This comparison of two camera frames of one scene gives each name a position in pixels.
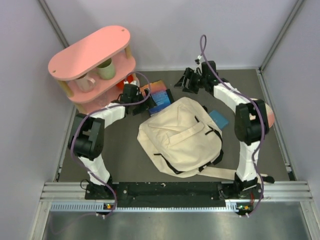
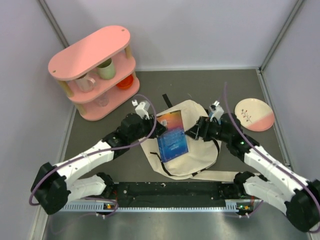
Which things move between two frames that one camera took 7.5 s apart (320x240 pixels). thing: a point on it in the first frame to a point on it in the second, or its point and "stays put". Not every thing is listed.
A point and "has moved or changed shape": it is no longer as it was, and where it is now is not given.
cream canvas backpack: [179, 137] has moved or changed shape
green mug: [107, 70] stays put
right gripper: [189, 75] to [201, 129]
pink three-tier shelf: [92, 73] stays put
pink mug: [85, 83] stays put
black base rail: [173, 194] stays put
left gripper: [149, 103] to [151, 123]
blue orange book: [162, 96] to [173, 142]
